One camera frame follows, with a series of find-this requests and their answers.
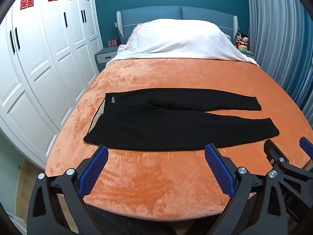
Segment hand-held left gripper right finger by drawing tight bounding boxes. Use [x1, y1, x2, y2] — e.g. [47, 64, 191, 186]
[204, 143, 289, 235]

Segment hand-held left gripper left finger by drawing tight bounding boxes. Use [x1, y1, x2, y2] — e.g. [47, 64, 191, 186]
[27, 146, 109, 235]

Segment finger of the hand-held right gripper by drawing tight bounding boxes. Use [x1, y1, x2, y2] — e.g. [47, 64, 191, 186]
[264, 139, 297, 177]
[300, 136, 313, 153]

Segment black pants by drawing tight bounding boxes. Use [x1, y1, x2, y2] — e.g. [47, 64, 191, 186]
[83, 88, 280, 151]

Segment orange plush blanket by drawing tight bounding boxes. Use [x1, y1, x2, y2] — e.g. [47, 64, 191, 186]
[45, 58, 313, 222]

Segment grey pleated curtain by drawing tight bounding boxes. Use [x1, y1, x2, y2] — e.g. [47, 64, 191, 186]
[246, 0, 313, 118]

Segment white wardrobe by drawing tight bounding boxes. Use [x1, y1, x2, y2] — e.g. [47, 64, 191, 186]
[0, 0, 103, 170]

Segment white quilt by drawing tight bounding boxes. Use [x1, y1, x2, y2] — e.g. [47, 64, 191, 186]
[106, 19, 260, 67]

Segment pink textured cloth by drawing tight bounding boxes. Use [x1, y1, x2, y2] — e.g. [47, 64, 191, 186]
[117, 23, 147, 53]

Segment blue upholstered headboard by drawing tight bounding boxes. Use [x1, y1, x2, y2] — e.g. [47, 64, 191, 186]
[116, 5, 238, 45]

